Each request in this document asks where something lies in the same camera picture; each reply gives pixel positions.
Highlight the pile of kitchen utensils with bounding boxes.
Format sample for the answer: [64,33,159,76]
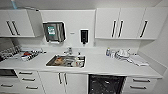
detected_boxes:
[19,48,48,62]

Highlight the stainless steel dishwasher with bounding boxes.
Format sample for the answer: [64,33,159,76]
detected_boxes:
[87,74,128,94]

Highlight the stainless steel sink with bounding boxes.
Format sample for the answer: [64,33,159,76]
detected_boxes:
[45,54,87,69]

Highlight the white double door base cabinet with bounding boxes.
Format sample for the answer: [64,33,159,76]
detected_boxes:
[38,70,89,94]

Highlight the black wall soap dispenser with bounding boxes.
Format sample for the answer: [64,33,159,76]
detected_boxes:
[79,28,91,46]

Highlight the small white jar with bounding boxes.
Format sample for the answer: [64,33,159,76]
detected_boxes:
[110,50,116,59]

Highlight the chrome faucet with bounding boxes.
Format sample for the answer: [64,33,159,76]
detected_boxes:
[63,46,74,56]

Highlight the white mug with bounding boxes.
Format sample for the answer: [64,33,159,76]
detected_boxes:
[74,57,85,68]

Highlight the small wall label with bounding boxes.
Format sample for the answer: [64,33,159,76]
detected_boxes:
[69,31,76,36]

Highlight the white wall outlet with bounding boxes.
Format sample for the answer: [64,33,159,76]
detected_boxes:
[92,40,97,47]

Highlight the container with brown food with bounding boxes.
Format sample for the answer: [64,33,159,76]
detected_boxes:
[53,56,66,66]

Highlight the white upper wall cabinet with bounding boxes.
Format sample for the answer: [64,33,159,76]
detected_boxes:
[94,6,168,41]
[0,8,44,39]

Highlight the small sink soap pump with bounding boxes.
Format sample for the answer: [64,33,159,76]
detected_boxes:
[77,50,82,57]

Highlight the white three drawer unit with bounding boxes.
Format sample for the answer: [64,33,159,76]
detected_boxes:
[15,69,46,94]
[122,75,158,94]

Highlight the steel paper towel dispenser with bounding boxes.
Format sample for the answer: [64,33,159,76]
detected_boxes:
[42,21,67,44]

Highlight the white drawer below microwave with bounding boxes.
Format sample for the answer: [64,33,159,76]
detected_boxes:
[0,78,21,94]

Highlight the stack of white plates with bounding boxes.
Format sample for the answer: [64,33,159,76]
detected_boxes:
[115,48,132,61]

